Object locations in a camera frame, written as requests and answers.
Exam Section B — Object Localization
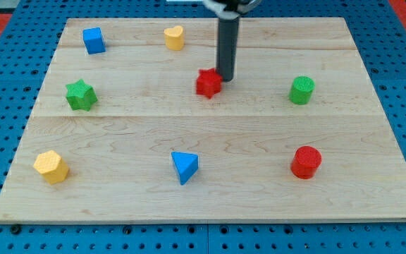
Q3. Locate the wooden board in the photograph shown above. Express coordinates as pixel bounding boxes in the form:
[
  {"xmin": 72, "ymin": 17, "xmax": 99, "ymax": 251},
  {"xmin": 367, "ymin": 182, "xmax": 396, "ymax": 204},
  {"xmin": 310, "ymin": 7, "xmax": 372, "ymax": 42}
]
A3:
[{"xmin": 0, "ymin": 18, "xmax": 406, "ymax": 224}]

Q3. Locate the green cylinder block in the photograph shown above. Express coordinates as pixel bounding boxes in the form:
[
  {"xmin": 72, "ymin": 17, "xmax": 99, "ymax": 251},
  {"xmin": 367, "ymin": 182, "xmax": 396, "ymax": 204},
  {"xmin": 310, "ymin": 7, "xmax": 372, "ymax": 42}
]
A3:
[{"xmin": 288, "ymin": 76, "xmax": 315, "ymax": 105}]

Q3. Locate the yellow hexagon block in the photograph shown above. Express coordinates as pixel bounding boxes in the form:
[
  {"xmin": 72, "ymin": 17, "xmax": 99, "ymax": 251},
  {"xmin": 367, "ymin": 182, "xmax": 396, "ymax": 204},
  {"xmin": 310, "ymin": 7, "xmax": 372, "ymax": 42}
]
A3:
[{"xmin": 33, "ymin": 150, "xmax": 69, "ymax": 185}]

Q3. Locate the red cylinder block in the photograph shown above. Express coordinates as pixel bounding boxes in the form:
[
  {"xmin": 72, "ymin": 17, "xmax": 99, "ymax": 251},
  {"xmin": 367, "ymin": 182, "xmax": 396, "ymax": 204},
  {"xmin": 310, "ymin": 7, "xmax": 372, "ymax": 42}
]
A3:
[{"xmin": 290, "ymin": 146, "xmax": 322, "ymax": 179}]

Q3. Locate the red star block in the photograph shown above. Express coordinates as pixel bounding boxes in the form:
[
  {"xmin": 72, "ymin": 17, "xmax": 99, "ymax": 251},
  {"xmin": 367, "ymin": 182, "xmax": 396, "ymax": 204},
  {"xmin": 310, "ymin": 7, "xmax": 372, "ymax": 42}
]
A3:
[{"xmin": 196, "ymin": 68, "xmax": 223, "ymax": 99}]

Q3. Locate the blue triangle block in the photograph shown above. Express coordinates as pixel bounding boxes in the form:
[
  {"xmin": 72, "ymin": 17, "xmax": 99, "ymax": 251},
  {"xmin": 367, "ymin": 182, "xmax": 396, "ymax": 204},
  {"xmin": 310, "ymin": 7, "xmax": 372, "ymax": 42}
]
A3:
[{"xmin": 171, "ymin": 152, "xmax": 199, "ymax": 186}]

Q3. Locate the green star block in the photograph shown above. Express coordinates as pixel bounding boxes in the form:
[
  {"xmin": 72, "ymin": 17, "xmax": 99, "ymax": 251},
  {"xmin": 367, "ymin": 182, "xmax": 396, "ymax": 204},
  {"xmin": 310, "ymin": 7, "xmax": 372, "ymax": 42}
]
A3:
[{"xmin": 66, "ymin": 79, "xmax": 98, "ymax": 111}]

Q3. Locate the yellow heart block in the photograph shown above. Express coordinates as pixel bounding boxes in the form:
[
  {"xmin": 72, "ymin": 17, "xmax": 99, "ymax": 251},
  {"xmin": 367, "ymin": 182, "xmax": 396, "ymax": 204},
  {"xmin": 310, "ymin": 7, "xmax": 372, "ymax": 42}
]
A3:
[{"xmin": 164, "ymin": 25, "xmax": 185, "ymax": 51}]

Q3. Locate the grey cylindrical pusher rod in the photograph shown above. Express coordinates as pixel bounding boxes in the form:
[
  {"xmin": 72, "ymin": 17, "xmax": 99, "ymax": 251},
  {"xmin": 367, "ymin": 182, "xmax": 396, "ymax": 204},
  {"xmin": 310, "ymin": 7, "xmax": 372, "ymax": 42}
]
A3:
[{"xmin": 216, "ymin": 17, "xmax": 240, "ymax": 82}]

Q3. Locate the blue cube block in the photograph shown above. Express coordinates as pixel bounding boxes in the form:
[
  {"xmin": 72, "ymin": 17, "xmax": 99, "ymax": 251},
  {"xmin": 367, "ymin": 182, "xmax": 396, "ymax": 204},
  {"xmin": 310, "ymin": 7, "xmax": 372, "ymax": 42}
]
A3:
[{"xmin": 82, "ymin": 27, "xmax": 106, "ymax": 54}]

